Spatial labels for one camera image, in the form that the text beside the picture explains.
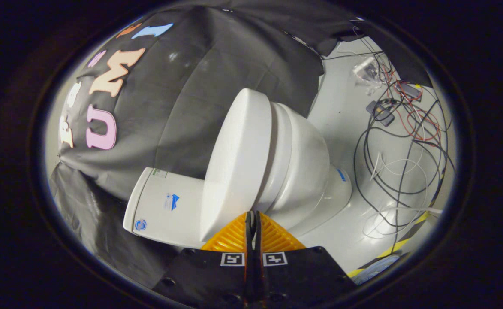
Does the tangle of floor cables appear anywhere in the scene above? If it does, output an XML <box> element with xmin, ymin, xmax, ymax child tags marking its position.
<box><xmin>324</xmin><ymin>26</ymin><xmax>456</xmax><ymax>241</ymax></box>

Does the yellow black floor tape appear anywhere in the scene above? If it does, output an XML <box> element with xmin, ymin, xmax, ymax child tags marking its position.
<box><xmin>347</xmin><ymin>210</ymin><xmax>433</xmax><ymax>278</ymax></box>

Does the white toilet lid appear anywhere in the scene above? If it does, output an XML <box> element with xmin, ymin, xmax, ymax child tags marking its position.
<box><xmin>200</xmin><ymin>88</ymin><xmax>273</xmax><ymax>243</ymax></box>

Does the clear plastic bag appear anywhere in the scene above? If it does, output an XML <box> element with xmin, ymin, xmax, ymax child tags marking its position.
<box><xmin>353</xmin><ymin>57</ymin><xmax>383</xmax><ymax>88</ymax></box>

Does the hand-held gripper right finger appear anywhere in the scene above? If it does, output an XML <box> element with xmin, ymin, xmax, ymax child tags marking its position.
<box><xmin>253</xmin><ymin>211</ymin><xmax>357</xmax><ymax>308</ymax></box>

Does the black backdrop cloth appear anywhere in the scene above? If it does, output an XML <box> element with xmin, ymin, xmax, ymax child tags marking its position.
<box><xmin>48</xmin><ymin>4</ymin><xmax>433</xmax><ymax>289</ymax></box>

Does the white toilet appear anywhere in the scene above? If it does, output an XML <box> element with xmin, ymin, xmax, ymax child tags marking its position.
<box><xmin>123</xmin><ymin>102</ymin><xmax>353</xmax><ymax>250</ymax></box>

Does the small black device box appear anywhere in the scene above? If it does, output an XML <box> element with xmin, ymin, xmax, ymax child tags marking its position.
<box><xmin>399</xmin><ymin>82</ymin><xmax>423</xmax><ymax>102</ymax></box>
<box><xmin>366</xmin><ymin>101</ymin><xmax>395</xmax><ymax>127</ymax></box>

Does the white toilet tank cover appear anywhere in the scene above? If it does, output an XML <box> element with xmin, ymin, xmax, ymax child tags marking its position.
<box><xmin>123</xmin><ymin>167</ymin><xmax>156</xmax><ymax>234</ymax></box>

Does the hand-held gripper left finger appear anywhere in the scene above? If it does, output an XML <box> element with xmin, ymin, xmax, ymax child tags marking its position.
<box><xmin>153</xmin><ymin>211</ymin><xmax>252</xmax><ymax>308</ymax></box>

